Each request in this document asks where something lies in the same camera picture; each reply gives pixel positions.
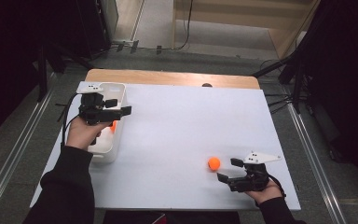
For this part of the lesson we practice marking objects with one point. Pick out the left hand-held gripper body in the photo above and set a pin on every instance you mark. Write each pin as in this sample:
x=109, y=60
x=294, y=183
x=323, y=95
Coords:
x=98, y=115

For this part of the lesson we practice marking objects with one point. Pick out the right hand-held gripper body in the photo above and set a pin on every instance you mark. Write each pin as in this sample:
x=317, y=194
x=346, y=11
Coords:
x=252, y=182

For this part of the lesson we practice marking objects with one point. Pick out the orange ball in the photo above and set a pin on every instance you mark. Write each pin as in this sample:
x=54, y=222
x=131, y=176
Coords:
x=214, y=163
x=114, y=126

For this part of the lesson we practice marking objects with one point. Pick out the white plastic bin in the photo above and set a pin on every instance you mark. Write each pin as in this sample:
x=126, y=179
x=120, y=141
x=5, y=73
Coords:
x=105, y=149

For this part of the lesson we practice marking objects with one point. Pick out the person's right hand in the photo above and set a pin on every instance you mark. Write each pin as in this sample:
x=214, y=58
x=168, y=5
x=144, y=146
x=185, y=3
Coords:
x=264, y=195

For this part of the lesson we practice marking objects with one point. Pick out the person's left hand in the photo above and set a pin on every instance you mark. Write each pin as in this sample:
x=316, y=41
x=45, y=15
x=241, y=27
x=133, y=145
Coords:
x=82, y=135

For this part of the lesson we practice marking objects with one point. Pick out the wooden table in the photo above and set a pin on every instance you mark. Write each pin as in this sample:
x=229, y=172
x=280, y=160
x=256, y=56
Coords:
x=167, y=77

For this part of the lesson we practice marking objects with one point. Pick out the white board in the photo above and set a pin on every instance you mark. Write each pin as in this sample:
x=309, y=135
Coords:
x=174, y=140

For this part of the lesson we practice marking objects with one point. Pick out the black metal stand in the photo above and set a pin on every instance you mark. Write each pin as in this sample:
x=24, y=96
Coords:
x=297, y=81
x=42, y=77

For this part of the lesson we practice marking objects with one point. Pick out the red item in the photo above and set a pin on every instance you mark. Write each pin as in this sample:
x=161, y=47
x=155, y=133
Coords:
x=160, y=219

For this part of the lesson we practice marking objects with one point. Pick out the black curtain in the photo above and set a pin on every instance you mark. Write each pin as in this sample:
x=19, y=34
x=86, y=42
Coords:
x=6, y=62
x=348, y=77

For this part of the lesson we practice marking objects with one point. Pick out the light wooden shelf unit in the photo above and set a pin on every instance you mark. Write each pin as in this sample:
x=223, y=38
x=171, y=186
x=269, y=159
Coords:
x=230, y=18

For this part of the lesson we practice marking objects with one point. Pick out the metal floor rail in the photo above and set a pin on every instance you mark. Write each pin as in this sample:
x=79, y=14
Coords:
x=312, y=161
x=17, y=149

